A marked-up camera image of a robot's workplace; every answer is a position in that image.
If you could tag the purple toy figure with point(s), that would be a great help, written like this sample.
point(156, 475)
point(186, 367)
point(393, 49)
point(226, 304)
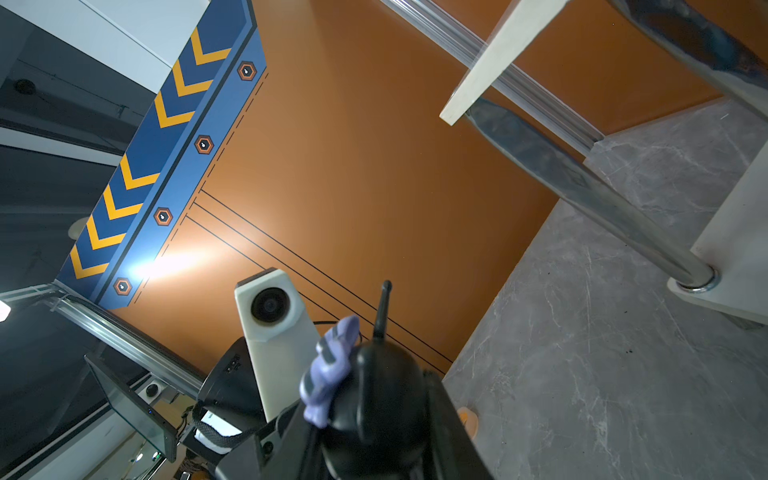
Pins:
point(328, 369)

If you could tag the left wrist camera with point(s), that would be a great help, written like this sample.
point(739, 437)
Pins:
point(279, 334)

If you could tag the monitor screen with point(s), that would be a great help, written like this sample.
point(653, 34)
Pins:
point(142, 417)

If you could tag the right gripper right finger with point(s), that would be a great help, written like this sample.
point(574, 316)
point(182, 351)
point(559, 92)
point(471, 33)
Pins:
point(450, 453)

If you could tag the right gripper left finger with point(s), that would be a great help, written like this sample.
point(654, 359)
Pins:
point(299, 455)

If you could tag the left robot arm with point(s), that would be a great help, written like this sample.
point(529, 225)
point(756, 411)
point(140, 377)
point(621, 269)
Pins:
point(230, 430)

